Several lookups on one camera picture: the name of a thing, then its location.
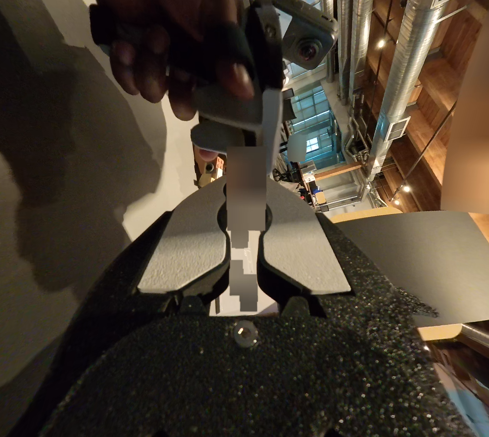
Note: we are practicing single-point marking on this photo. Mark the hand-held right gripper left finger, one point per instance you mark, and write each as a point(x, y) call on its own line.
point(187, 250)

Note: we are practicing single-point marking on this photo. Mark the long thin metal duct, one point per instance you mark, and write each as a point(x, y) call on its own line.
point(351, 16)

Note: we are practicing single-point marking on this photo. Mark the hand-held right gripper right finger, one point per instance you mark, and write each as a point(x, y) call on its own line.
point(302, 250)

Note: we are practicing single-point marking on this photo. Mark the wide metal air duct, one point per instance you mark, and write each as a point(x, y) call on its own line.
point(412, 55)

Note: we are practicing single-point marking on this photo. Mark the ceiling spot lamp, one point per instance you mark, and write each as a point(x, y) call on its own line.
point(405, 188)
point(380, 43)

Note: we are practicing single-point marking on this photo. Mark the black panel wooden rim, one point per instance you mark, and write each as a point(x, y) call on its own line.
point(428, 261)

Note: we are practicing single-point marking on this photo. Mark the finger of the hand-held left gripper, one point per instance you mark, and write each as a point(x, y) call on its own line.
point(225, 123)
point(273, 120)

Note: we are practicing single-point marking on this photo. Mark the wooden support pillar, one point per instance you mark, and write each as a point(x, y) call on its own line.
point(340, 171)

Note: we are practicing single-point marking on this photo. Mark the grey desk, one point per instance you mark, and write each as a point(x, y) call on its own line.
point(61, 177)

